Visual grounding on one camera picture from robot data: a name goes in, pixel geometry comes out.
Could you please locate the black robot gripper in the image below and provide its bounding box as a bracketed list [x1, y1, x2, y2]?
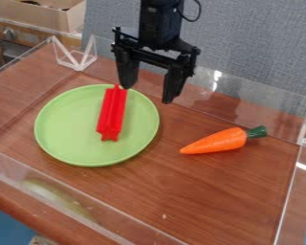
[110, 27, 199, 104]

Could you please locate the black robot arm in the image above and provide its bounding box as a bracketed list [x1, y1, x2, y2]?
[111, 0, 199, 103]

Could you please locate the cardboard box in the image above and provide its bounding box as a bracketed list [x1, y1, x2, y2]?
[0, 0, 85, 33]

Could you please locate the green plastic plate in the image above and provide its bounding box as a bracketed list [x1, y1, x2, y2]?
[34, 84, 159, 167]

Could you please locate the red star-shaped block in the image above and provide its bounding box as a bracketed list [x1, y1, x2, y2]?
[95, 85, 127, 142]

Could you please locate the wooden shelf with metal knob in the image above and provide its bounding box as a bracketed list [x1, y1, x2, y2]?
[0, 17, 81, 48]

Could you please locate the orange toy carrot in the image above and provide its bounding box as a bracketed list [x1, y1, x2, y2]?
[179, 125, 266, 154]

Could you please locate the black cable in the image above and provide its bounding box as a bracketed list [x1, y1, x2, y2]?
[175, 0, 202, 23]

